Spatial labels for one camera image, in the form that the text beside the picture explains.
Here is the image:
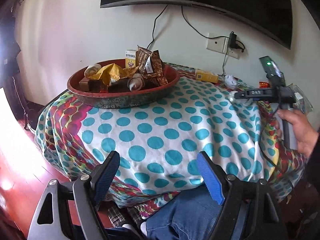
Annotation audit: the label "white wall socket plate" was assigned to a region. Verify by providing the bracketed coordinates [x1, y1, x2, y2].
[206, 33, 241, 59]

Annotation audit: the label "clear plastic bag of items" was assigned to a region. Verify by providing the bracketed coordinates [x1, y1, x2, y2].
[289, 83, 313, 115]

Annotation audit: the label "person's right hand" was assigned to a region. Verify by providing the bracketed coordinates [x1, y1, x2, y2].
[277, 109, 319, 158]

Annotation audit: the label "yellow snack bag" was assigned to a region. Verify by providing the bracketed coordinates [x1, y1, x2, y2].
[89, 63, 139, 86]

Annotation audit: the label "flat yellow box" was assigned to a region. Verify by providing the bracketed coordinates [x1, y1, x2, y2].
[195, 69, 219, 83]

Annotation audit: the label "round red tray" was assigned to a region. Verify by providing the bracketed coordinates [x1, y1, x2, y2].
[67, 63, 180, 109]

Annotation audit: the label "person's jeans leg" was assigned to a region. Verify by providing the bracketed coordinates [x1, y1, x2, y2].
[105, 185, 221, 239]

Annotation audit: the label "yellow medicine box with smile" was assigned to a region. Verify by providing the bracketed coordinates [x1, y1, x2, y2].
[125, 49, 138, 68]

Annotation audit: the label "small camera monitor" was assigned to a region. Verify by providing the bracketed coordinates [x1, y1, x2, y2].
[259, 56, 286, 87]

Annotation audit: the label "brown snack packets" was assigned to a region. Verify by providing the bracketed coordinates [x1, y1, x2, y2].
[137, 47, 168, 87]

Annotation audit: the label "small red snack packet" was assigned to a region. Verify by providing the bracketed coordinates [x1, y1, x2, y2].
[259, 81, 270, 88]

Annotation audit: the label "polka dot tablecloth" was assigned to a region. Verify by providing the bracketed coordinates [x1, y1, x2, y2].
[35, 65, 306, 218]

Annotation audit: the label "dark hanging clothes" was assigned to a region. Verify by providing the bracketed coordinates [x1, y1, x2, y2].
[1, 10, 21, 88]

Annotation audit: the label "black power adapter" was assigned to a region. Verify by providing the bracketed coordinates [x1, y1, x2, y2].
[227, 31, 245, 53]

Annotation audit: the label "red and cream box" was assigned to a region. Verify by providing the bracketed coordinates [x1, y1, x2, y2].
[79, 77, 104, 93]

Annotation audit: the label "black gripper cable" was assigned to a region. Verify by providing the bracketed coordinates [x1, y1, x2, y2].
[258, 104, 298, 196]

